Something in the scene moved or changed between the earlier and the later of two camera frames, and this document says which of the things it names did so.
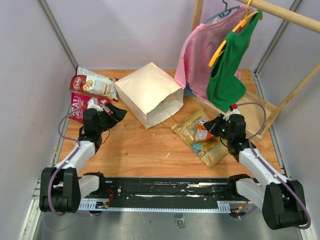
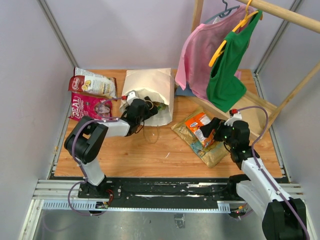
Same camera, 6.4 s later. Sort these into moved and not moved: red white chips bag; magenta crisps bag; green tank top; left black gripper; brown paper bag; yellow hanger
Moved: brown paper bag; left black gripper
Not moved: red white chips bag; magenta crisps bag; green tank top; yellow hanger
